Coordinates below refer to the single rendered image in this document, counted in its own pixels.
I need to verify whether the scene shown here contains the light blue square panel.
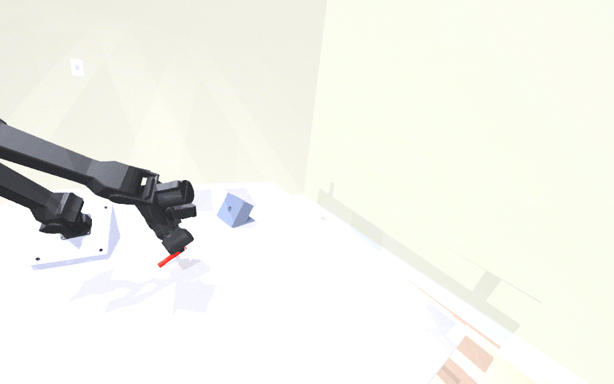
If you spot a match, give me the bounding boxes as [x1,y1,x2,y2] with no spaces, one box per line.
[216,193,255,228]

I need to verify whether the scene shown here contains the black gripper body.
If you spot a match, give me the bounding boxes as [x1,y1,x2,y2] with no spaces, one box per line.
[141,207,194,255]

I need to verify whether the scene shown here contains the red peg with white band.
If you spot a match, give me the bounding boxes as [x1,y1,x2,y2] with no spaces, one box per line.
[157,252,181,268]

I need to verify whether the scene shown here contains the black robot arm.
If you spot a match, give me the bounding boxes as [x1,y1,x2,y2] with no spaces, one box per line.
[0,119,197,240]

